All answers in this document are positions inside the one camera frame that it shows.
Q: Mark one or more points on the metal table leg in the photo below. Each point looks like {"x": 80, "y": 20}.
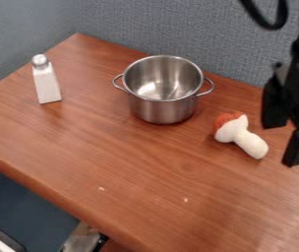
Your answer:
{"x": 85, "y": 239}

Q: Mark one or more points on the metal pot with handles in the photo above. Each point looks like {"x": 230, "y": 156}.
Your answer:
{"x": 163, "y": 85}

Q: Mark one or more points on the red and white toy mushroom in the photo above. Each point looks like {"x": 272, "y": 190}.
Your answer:
{"x": 230, "y": 129}

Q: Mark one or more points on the white salt shaker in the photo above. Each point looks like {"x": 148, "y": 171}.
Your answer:
{"x": 45, "y": 80}

